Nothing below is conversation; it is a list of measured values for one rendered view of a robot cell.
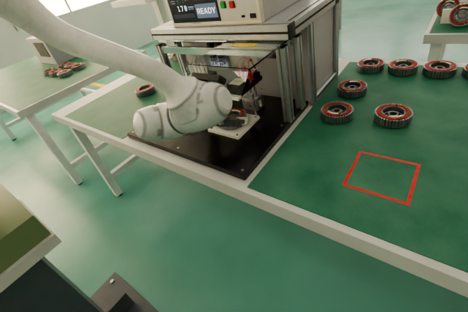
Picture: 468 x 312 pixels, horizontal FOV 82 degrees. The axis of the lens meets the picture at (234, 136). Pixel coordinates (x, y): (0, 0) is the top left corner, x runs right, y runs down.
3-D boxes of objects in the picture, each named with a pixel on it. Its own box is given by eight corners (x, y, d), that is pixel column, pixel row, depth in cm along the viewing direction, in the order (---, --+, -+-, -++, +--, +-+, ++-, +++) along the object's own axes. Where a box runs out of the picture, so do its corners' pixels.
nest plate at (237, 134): (238, 140, 98) (237, 137, 98) (208, 131, 107) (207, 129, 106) (260, 118, 107) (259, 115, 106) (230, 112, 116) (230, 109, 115)
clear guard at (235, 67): (242, 97, 73) (237, 77, 70) (181, 88, 87) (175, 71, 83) (295, 51, 92) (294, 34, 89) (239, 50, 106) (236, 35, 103)
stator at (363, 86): (361, 101, 106) (361, 92, 104) (333, 97, 113) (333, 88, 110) (370, 88, 112) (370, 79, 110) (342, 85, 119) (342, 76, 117)
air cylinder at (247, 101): (258, 111, 112) (255, 99, 109) (243, 108, 116) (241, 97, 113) (264, 105, 115) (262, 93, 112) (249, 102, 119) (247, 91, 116)
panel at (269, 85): (310, 101, 110) (306, 25, 93) (195, 85, 148) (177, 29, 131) (311, 99, 110) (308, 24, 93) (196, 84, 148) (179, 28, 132)
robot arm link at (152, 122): (173, 141, 87) (202, 133, 79) (130, 147, 75) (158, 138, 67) (167, 108, 88) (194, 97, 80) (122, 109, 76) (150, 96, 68)
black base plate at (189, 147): (245, 180, 84) (244, 175, 83) (128, 137, 121) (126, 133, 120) (308, 105, 112) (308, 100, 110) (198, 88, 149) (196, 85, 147)
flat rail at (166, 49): (281, 58, 88) (281, 49, 86) (161, 53, 124) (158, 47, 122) (283, 57, 89) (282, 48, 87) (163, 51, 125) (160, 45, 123)
